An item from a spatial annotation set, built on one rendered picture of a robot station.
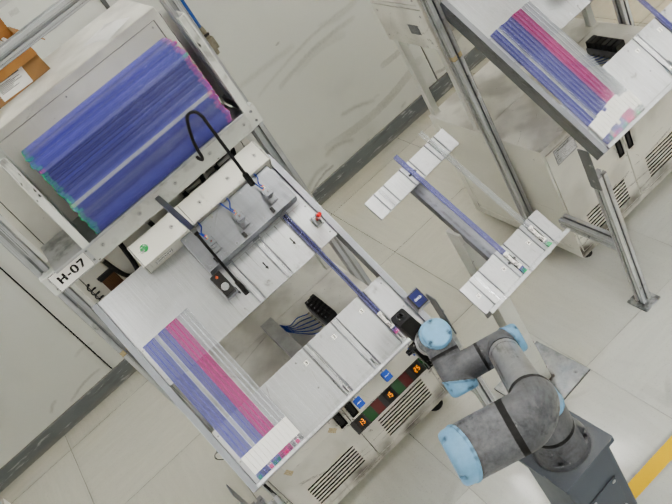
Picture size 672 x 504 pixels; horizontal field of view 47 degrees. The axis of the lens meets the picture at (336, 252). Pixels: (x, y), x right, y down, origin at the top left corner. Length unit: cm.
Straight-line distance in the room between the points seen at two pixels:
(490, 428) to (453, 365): 41
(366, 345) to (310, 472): 67
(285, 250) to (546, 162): 103
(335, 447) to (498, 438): 133
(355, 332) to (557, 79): 103
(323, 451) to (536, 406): 134
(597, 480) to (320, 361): 80
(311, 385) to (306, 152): 213
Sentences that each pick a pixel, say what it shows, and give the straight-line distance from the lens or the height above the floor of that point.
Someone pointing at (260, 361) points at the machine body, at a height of 62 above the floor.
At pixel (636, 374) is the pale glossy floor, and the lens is 283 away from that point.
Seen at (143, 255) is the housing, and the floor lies 124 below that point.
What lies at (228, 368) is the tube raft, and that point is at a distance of 223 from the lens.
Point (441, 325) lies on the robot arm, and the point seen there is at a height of 98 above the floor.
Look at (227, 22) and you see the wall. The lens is 383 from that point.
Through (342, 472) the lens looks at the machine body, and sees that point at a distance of 282.
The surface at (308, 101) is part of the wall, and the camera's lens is 409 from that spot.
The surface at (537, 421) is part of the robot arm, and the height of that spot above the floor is 108.
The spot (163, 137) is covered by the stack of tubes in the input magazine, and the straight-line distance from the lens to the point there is 217.
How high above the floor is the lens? 228
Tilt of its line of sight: 36 degrees down
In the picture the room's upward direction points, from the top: 35 degrees counter-clockwise
